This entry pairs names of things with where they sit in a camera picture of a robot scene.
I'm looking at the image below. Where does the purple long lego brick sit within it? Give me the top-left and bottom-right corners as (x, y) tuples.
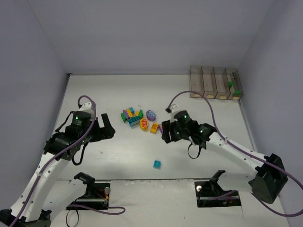
(158, 124), (163, 135)

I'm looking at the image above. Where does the yellow square lego brick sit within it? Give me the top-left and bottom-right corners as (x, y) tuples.
(150, 122), (159, 134)

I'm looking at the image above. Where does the purple oval paw lego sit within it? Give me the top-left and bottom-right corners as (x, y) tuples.
(146, 110), (156, 122)

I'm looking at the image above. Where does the orange oval lego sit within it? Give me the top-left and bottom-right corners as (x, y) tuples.
(140, 118), (148, 131)

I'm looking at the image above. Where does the cyan square lego brick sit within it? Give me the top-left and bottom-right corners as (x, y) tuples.
(153, 160), (162, 169)

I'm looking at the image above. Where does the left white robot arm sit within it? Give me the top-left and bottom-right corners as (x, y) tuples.
(0, 111), (116, 227)

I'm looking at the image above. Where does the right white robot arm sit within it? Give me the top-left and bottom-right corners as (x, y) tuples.
(162, 110), (288, 204)

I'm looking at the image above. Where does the purple slanted lego in pile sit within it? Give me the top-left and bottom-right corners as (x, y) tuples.
(123, 110), (133, 120)

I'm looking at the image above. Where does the yellow cyan lego top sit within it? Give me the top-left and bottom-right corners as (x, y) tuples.
(126, 107), (134, 118)

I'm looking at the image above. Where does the clear bin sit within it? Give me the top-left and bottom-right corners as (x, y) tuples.
(202, 66), (217, 99)
(214, 67), (230, 100)
(189, 65), (203, 98)
(225, 68), (243, 101)

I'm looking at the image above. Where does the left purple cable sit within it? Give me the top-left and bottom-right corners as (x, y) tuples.
(9, 95), (126, 227)

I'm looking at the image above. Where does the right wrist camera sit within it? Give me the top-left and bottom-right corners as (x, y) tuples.
(165, 104), (182, 114)

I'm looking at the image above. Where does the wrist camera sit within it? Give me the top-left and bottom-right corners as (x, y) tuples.
(79, 101), (94, 115)
(165, 104), (182, 114)

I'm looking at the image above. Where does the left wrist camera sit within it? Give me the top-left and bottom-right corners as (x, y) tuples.
(79, 101), (94, 115)

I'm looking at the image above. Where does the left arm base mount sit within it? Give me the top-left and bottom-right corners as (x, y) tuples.
(71, 181), (111, 210)

